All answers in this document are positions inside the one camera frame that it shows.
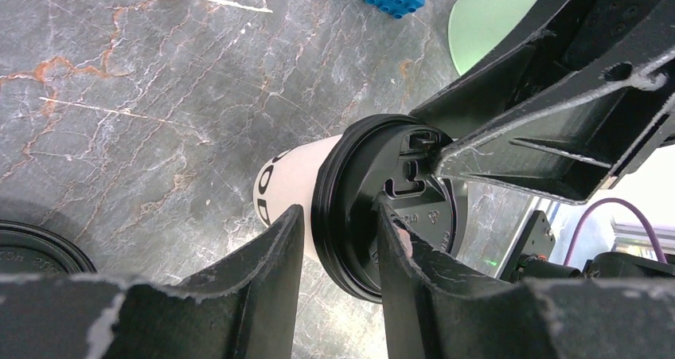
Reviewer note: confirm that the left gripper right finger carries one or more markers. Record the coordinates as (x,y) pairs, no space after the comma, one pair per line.
(437,307)

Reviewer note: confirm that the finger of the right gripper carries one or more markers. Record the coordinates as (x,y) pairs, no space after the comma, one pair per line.
(578,136)
(497,83)

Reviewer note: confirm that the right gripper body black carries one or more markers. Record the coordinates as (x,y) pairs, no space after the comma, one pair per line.
(581,33)

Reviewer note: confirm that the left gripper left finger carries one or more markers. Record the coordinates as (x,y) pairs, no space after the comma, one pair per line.
(243,306)

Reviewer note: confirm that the white paper cup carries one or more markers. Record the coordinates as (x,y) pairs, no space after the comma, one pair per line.
(289,179)

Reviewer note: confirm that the green cup holder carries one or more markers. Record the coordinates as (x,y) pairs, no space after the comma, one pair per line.
(475,27)

